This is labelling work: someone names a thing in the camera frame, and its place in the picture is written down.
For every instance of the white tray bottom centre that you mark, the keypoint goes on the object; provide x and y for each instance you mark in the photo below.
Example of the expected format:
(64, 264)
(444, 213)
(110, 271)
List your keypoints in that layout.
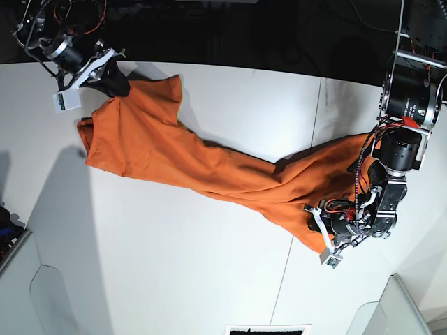
(267, 329)

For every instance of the clear panel bottom left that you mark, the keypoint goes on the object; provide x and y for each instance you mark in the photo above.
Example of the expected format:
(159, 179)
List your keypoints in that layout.
(51, 302)

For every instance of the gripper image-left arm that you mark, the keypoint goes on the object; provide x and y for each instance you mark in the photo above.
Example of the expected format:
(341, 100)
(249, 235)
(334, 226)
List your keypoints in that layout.
(96, 69)

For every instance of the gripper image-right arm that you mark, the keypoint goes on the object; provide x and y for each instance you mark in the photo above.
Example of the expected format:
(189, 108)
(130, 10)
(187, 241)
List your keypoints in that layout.
(340, 224)

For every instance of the wrist camera image-right arm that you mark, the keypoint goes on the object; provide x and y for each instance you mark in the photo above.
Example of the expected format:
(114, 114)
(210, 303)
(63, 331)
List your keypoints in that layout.
(330, 258)

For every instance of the orange t-shirt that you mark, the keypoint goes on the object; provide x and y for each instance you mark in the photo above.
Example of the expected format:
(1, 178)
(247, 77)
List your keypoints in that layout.
(139, 136)

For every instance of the clear panel bottom right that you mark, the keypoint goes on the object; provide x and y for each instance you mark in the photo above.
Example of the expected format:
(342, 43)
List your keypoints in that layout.
(395, 313)

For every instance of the wrist camera image-left arm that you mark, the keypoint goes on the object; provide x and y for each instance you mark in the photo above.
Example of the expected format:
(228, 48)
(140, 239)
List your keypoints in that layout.
(66, 100)

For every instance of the clear panel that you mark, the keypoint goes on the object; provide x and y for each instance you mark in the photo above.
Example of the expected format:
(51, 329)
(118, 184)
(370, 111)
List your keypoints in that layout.
(51, 302)
(395, 313)

